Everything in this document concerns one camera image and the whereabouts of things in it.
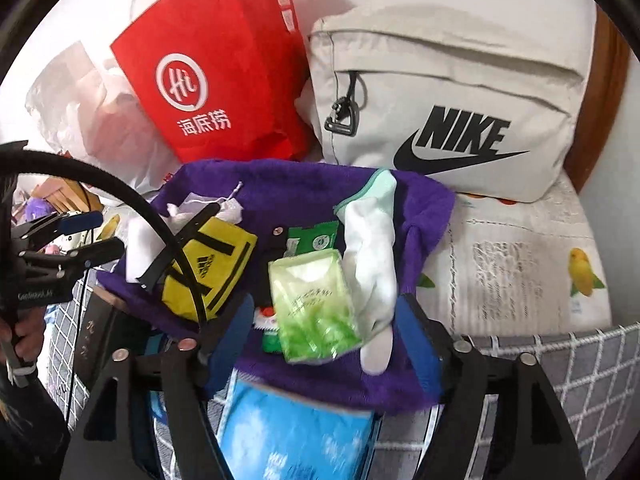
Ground yellow Adidas pouch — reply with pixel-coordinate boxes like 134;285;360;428
162;218;257;322

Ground green tissue packet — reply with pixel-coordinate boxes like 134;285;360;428
268;249;362;364

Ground blue tissue pack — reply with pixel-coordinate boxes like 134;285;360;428
150;331;377;480

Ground white sock with green toe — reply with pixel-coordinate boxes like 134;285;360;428
334;169;398;376

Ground white small box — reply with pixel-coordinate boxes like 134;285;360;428
124;201;244;285

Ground dark green tea box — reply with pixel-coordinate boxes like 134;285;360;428
73;286;152;391

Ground left hand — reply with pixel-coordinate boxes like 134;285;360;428
0;307;46;363

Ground purple plush toy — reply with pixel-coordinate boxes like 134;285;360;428
25;197;55;222

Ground purple fleece towel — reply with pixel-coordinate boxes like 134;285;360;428
96;158;458;416

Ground wooden furniture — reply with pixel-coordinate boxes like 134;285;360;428
32;177;103;214

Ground white Miniso plastic bag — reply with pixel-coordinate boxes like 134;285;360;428
25;42;180;195

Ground white Nike bag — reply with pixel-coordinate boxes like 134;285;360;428
300;4;585;203

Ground red paper shopping bag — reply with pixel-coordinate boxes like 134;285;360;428
111;0;312;162

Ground black cable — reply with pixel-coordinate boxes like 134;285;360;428
0;148;208;331

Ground wooden door frame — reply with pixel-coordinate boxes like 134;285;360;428
564;6;631;192

